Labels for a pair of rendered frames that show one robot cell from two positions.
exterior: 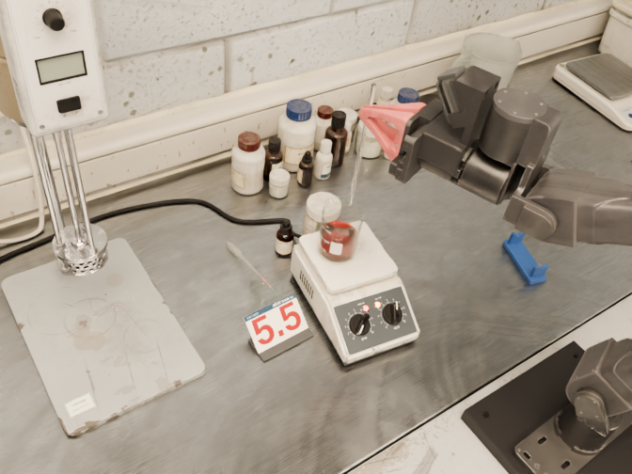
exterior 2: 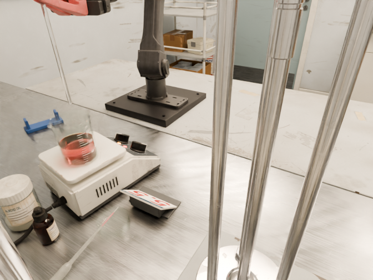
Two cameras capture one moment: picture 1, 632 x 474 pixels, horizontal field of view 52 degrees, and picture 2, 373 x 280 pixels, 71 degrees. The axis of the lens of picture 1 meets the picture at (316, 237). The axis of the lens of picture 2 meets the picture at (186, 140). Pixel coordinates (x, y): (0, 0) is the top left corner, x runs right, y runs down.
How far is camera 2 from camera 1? 0.85 m
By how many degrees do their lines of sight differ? 78
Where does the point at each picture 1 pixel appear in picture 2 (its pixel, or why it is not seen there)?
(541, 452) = (174, 101)
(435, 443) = (185, 131)
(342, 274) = (106, 149)
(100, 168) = not seen: outside the picture
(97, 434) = (319, 273)
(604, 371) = (159, 49)
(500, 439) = (173, 111)
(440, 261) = not seen: hidden behind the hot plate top
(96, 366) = not seen: outside the picture
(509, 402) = (152, 112)
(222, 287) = (116, 264)
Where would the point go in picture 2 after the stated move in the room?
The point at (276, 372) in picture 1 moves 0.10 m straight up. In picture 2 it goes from (185, 193) to (183, 151)
